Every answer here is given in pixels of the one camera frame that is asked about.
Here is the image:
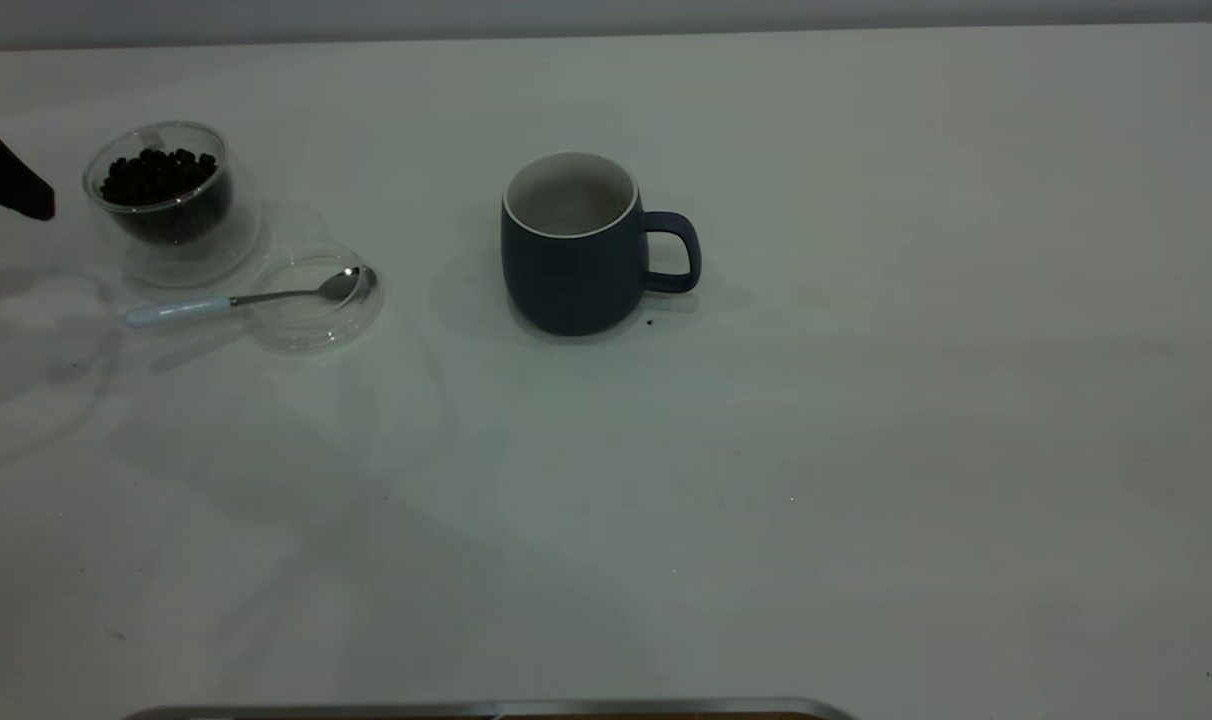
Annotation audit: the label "dark grey-blue ceramic mug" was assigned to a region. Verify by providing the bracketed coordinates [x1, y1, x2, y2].
[500, 151, 703, 338]

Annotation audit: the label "clear double-wall glass jar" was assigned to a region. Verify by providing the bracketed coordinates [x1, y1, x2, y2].
[83, 122, 265, 291]

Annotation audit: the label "metal spoon with white handle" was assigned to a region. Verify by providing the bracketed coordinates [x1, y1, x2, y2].
[124, 265, 377, 330]

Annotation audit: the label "clear round glass lid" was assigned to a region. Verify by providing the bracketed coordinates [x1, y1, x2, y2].
[244, 241, 385, 354]

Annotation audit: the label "black beans in jar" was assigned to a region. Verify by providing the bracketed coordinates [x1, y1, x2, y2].
[100, 148, 233, 245]

